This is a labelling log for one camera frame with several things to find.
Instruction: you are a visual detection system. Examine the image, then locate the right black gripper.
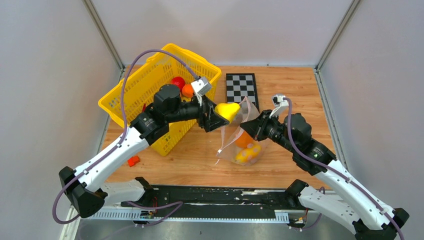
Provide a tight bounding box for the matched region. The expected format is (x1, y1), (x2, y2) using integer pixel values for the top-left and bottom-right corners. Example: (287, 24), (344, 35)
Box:
(239, 109), (297, 154)

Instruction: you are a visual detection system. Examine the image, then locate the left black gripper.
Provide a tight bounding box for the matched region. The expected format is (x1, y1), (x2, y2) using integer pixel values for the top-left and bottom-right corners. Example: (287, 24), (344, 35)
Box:
(166, 92), (230, 132)

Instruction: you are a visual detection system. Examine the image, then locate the orange tangerine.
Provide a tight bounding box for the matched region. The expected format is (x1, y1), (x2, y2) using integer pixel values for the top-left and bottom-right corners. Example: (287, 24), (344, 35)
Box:
(235, 131), (255, 149)
(181, 83), (195, 99)

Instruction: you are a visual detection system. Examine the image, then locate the yellow lemon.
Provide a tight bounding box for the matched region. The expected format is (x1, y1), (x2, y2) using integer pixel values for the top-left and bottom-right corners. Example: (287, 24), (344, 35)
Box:
(214, 102), (241, 123)

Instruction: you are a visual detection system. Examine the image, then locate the clear zip top bag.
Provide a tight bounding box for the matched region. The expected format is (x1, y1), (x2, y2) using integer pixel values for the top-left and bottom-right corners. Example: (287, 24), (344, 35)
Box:
(215, 97), (268, 166)

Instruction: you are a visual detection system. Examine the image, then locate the yellow orange mango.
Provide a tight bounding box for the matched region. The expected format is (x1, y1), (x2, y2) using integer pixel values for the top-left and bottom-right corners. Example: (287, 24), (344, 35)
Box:
(234, 143), (262, 165)

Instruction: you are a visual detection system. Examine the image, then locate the yellow plastic basket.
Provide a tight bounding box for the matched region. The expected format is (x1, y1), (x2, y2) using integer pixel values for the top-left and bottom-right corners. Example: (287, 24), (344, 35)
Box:
(98, 43), (222, 156)

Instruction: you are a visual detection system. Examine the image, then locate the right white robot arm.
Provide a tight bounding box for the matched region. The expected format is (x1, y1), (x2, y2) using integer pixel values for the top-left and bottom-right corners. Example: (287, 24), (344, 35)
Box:
(240, 110), (410, 240)

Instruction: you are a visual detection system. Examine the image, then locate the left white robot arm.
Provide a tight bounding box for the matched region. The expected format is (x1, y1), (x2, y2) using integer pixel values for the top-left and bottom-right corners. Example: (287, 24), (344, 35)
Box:
(58, 84), (230, 218)

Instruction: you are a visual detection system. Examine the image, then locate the black white checkerboard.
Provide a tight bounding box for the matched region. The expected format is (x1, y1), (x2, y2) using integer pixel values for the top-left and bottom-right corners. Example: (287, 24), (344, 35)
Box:
(225, 73), (260, 110)

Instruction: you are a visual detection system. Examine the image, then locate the red apple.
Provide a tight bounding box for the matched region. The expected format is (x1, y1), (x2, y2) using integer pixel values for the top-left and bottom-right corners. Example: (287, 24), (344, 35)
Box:
(170, 76), (186, 92)

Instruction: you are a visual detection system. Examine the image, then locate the small orange item on table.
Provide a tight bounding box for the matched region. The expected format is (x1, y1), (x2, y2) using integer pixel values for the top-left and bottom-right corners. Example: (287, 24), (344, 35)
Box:
(127, 155), (141, 167)

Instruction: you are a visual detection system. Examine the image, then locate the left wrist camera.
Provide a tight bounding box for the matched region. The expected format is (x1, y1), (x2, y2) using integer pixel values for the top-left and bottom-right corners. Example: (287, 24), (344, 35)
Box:
(190, 76), (212, 106)

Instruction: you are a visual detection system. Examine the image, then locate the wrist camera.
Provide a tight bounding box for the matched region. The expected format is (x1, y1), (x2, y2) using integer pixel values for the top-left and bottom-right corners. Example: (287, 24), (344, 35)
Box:
(190, 76), (212, 106)
(269, 93), (289, 118)

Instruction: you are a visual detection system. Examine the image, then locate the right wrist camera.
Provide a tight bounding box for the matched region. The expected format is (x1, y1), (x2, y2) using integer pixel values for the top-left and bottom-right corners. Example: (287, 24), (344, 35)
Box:
(269, 93), (289, 118)

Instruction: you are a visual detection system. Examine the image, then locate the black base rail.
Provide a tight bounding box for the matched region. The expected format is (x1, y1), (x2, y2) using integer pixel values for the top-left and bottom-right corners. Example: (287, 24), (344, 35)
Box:
(92, 185), (315, 226)

